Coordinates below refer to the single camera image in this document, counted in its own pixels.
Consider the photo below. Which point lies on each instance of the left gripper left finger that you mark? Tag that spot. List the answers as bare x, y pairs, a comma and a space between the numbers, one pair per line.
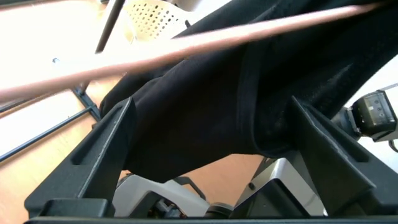
93, 174

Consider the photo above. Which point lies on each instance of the black clothes rack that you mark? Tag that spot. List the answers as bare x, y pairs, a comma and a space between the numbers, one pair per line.
109, 21

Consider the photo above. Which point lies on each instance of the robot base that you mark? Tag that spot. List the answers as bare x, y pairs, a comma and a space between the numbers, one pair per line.
280, 186

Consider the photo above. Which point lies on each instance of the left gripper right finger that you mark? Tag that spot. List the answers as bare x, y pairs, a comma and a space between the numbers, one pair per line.
342, 174

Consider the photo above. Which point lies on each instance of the black garment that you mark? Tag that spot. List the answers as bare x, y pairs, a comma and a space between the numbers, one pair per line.
202, 118

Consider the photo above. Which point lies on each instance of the white laundry basket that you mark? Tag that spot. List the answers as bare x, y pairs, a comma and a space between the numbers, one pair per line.
149, 18

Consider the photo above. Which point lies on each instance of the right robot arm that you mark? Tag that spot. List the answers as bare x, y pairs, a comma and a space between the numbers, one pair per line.
370, 115

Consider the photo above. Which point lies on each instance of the pink clothes hanger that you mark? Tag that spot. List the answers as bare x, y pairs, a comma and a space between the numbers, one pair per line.
217, 35

